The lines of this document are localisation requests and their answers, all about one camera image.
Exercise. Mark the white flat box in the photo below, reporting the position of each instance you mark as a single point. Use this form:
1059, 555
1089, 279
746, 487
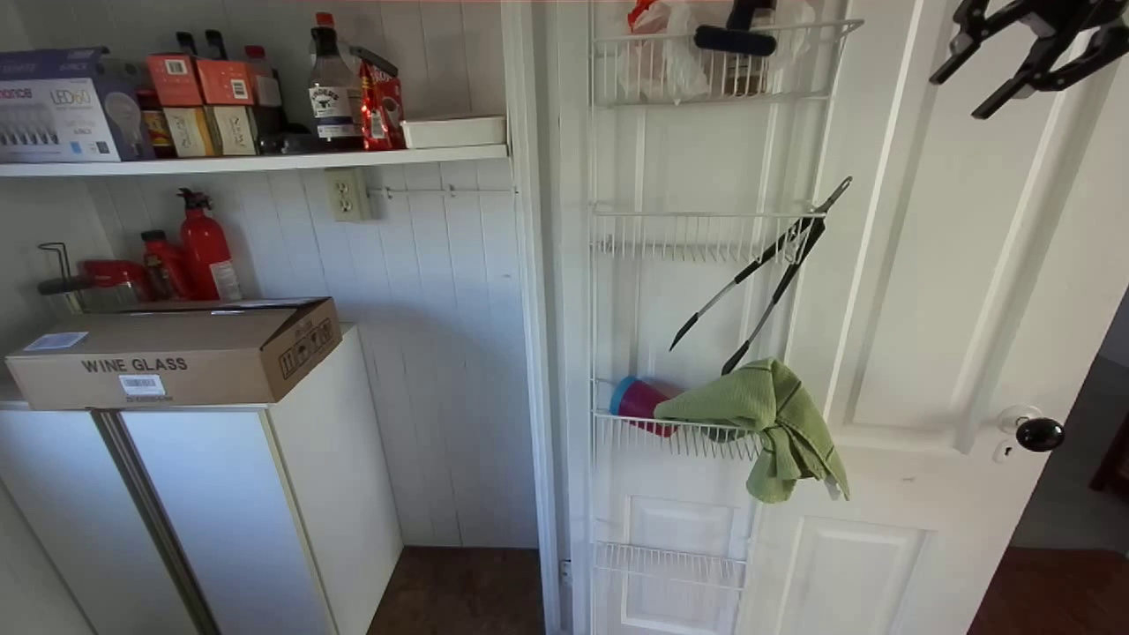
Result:
456, 134

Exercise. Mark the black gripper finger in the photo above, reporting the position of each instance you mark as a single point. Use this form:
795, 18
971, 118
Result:
1032, 76
962, 52

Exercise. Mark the pink and blue cups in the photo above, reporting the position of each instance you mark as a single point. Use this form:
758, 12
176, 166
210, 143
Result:
635, 399

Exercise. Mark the green cloth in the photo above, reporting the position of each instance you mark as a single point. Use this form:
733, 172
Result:
769, 403

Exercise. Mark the black door knob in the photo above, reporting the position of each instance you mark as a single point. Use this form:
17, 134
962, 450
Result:
1039, 435

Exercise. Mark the dark sauce bottle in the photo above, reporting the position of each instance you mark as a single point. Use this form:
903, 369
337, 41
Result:
332, 89

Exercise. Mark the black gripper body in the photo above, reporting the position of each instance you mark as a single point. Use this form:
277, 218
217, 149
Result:
1093, 31

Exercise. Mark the white cabinet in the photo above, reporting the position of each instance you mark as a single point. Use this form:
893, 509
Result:
279, 509

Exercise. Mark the white wire door rack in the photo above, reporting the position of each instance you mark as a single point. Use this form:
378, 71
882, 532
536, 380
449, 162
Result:
699, 215

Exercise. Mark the white panel door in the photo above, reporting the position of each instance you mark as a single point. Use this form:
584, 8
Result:
963, 288

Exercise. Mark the red jar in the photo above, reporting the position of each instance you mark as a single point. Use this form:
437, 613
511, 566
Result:
118, 285

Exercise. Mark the red fire extinguisher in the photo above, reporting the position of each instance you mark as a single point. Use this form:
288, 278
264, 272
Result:
204, 250

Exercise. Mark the cardboard wine glass box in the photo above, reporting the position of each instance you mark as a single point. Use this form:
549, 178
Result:
199, 353

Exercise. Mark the grey appliance box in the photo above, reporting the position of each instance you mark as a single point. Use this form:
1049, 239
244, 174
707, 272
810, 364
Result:
51, 106

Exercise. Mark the red snack bag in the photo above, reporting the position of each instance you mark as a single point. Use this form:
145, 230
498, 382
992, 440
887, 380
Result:
378, 99

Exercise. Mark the black squeegee handle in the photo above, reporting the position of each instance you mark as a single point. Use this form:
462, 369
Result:
733, 35

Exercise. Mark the orange carton box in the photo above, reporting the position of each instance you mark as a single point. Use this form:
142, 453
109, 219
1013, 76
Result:
181, 103
230, 103

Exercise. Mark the white wall shelf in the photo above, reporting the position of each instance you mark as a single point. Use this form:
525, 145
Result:
251, 163

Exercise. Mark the small red bottle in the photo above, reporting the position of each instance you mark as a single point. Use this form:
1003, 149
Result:
158, 263

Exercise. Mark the wall power outlet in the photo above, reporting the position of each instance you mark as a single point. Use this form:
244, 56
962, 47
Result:
351, 201

